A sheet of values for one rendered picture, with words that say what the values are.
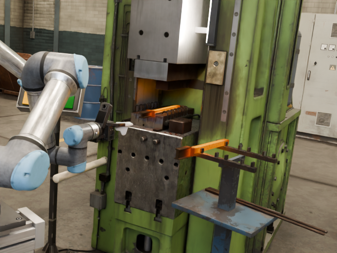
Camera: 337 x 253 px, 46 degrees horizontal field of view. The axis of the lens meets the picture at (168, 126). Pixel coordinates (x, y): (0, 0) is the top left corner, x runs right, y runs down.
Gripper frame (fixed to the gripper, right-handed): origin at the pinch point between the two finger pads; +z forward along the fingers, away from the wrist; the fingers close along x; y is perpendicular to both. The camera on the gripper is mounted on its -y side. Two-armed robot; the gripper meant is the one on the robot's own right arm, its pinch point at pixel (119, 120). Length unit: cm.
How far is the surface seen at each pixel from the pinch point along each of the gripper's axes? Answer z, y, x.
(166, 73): 30.6, -21.9, 7.4
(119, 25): 45, -45, -33
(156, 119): 30.7, 2.8, 3.6
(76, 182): 134, 99, -128
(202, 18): 58, -53, 13
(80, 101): 19.5, -1.8, -38.3
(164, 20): 31, -48, 3
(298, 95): 558, 26, 5
